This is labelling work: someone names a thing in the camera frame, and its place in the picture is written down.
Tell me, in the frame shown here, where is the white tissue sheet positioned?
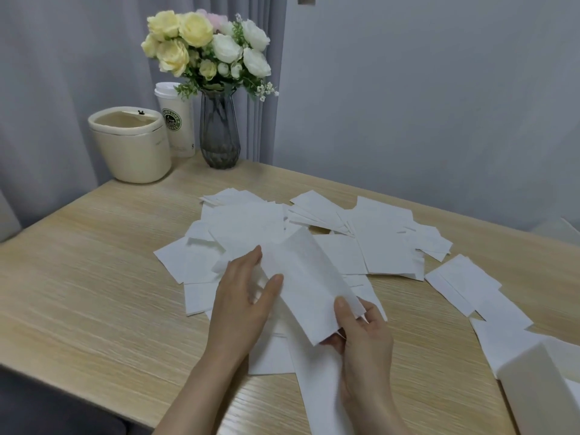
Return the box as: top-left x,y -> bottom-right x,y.
259,227 -> 367,348

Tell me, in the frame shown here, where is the grey curtain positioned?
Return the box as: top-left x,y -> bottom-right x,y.
0,0 -> 289,222

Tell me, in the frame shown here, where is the person's left forearm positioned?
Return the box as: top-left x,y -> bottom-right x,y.
152,355 -> 250,435

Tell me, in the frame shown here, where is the white tissue pack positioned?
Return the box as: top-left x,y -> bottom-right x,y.
498,338 -> 580,435

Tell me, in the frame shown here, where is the person's right hand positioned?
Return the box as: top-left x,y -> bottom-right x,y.
324,298 -> 400,404

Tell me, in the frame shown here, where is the person's left hand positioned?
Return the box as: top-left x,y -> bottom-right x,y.
199,245 -> 284,364

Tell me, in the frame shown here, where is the white paper cup green logo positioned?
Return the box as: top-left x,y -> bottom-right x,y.
154,81 -> 196,158

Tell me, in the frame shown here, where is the dark grey seat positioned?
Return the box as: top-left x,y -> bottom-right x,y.
0,363 -> 130,435

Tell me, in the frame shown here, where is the grey glass vase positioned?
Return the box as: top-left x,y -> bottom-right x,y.
199,88 -> 241,170

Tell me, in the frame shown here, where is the cream desktop trash bin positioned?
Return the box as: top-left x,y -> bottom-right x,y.
87,107 -> 173,184

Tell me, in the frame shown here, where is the white chair backrest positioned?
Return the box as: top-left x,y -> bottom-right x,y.
529,217 -> 580,246

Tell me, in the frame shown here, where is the person's right forearm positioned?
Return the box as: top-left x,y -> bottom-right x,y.
342,396 -> 414,435

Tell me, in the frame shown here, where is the yellow and white flower bouquet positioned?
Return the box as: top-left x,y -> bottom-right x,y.
140,9 -> 280,103

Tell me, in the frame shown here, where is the pile of white tissues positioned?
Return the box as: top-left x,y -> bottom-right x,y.
153,188 -> 559,435

